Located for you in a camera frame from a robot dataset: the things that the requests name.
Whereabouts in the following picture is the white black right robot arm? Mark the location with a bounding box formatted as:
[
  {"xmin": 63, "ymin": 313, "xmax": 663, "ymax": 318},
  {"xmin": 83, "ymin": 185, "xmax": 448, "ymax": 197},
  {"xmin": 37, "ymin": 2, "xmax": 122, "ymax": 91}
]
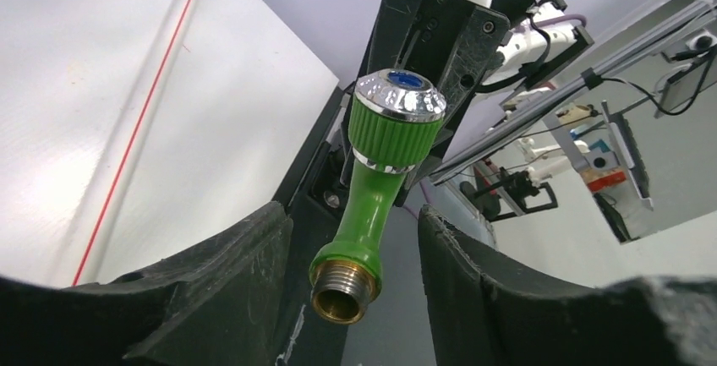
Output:
[{"xmin": 341, "ymin": 0, "xmax": 594, "ymax": 207}]

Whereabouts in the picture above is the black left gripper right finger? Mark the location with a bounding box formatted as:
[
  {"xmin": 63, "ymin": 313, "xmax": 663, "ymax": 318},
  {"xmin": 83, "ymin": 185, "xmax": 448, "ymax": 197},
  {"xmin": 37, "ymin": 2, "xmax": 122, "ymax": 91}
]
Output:
[{"xmin": 418, "ymin": 205, "xmax": 716, "ymax": 365}]

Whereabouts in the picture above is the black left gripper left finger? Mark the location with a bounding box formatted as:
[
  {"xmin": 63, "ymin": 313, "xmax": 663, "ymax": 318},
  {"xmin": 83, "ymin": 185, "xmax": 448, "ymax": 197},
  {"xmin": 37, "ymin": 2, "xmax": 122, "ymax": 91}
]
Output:
[{"xmin": 1, "ymin": 202, "xmax": 293, "ymax": 365}]

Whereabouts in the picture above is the green water faucet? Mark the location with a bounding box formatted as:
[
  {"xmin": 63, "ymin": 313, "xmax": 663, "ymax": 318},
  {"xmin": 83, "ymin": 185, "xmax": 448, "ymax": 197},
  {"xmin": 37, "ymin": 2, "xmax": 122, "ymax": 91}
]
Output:
[{"xmin": 309, "ymin": 68, "xmax": 446, "ymax": 325}]

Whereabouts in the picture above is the white PVC pipe frame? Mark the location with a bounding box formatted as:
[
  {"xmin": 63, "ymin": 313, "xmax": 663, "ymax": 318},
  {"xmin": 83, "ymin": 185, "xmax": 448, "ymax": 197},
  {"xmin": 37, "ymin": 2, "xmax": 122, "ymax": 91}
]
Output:
[{"xmin": 44, "ymin": 0, "xmax": 200, "ymax": 287}]

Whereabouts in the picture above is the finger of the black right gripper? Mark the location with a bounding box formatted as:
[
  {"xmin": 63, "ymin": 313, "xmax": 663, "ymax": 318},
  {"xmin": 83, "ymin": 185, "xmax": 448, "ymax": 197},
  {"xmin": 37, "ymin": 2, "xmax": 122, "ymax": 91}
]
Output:
[
  {"xmin": 356, "ymin": 0, "xmax": 441, "ymax": 85},
  {"xmin": 394, "ymin": 5, "xmax": 510, "ymax": 207}
]

